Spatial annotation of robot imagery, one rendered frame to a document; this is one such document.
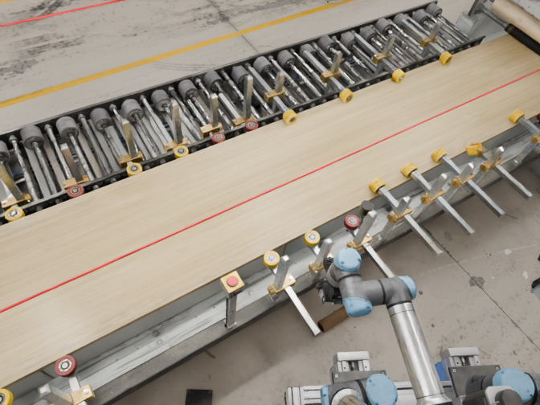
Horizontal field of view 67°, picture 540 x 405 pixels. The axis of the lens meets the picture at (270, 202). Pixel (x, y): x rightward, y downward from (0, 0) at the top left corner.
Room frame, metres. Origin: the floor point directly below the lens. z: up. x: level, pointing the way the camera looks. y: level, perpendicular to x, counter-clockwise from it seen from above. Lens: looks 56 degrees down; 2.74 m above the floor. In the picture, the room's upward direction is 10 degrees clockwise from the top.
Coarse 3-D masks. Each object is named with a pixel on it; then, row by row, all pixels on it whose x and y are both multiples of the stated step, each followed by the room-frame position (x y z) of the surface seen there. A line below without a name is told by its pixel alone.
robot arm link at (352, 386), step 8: (328, 384) 0.32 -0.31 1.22; (336, 384) 0.32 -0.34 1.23; (344, 384) 0.33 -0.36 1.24; (352, 384) 0.33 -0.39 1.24; (320, 392) 0.30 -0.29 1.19; (328, 392) 0.29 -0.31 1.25; (336, 392) 0.29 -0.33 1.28; (344, 392) 0.29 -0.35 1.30; (352, 392) 0.29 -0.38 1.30; (360, 392) 0.31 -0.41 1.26; (328, 400) 0.26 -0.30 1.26; (336, 400) 0.26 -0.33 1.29; (344, 400) 0.26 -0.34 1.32; (352, 400) 0.26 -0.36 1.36; (360, 400) 0.26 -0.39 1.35
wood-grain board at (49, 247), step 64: (448, 64) 2.77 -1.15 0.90; (512, 64) 2.91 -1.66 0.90; (320, 128) 1.88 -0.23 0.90; (384, 128) 1.98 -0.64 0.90; (448, 128) 2.08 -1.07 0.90; (512, 128) 2.21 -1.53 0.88; (128, 192) 1.17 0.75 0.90; (192, 192) 1.24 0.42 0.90; (256, 192) 1.31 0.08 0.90; (320, 192) 1.38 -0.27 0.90; (0, 256) 0.70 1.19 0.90; (64, 256) 0.75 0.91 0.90; (128, 256) 0.80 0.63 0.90; (192, 256) 0.86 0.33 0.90; (256, 256) 0.92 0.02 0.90; (0, 320) 0.42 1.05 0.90; (64, 320) 0.46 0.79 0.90; (128, 320) 0.51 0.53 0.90; (0, 384) 0.18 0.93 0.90
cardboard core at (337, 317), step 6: (342, 306) 1.08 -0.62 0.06; (336, 312) 1.03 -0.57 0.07; (342, 312) 1.03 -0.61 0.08; (324, 318) 0.97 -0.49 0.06; (330, 318) 0.98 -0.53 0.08; (336, 318) 0.98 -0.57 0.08; (342, 318) 1.00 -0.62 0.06; (318, 324) 0.94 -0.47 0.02; (324, 324) 0.93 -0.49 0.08; (330, 324) 0.94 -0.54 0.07; (336, 324) 0.95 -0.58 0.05; (324, 330) 0.89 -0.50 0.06
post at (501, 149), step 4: (500, 148) 1.76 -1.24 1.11; (504, 148) 1.76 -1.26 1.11; (496, 152) 1.76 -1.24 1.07; (500, 152) 1.75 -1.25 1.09; (504, 152) 1.76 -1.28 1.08; (492, 156) 1.76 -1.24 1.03; (496, 156) 1.75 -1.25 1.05; (500, 156) 1.75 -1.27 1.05; (488, 160) 1.76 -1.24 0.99; (492, 160) 1.75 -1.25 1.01; (496, 160) 1.75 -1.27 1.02; (492, 164) 1.74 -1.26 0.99; (480, 172) 1.76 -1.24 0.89; (484, 172) 1.74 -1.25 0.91; (476, 176) 1.76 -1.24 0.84; (480, 176) 1.74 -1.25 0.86; (472, 180) 1.76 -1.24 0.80; (476, 180) 1.75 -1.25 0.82; (476, 184) 1.76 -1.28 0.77; (468, 188) 1.75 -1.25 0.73
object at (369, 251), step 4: (352, 232) 1.19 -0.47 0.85; (356, 232) 1.19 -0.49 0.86; (364, 244) 1.12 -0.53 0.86; (364, 248) 1.11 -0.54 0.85; (368, 248) 1.10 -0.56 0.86; (368, 252) 1.08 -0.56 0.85; (372, 252) 1.08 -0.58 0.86; (372, 256) 1.06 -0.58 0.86; (376, 256) 1.06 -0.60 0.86; (372, 260) 1.05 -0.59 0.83; (376, 260) 1.04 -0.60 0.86; (380, 260) 1.04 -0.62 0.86; (376, 264) 1.03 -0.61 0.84; (380, 264) 1.02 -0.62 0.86; (384, 264) 1.02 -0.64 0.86; (380, 268) 1.00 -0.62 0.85; (384, 268) 1.00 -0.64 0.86; (388, 268) 1.00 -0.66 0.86; (384, 272) 0.98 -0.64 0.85; (388, 272) 0.98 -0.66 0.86; (388, 276) 0.96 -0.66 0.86; (392, 276) 0.96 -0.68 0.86
